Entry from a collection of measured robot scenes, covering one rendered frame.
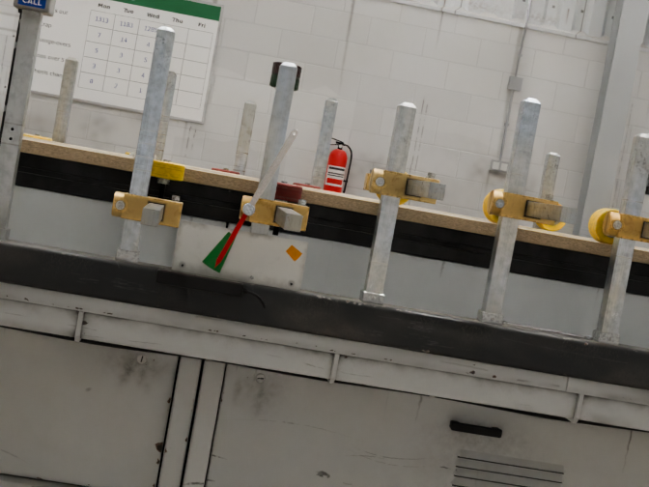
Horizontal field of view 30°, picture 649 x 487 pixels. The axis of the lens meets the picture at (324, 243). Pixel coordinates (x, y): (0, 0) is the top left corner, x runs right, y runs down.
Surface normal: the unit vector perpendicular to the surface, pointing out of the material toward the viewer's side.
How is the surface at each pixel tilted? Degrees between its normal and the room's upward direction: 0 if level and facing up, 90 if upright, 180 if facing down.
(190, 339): 90
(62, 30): 90
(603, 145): 90
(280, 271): 90
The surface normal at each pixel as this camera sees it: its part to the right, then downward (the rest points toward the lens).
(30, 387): 0.10, 0.07
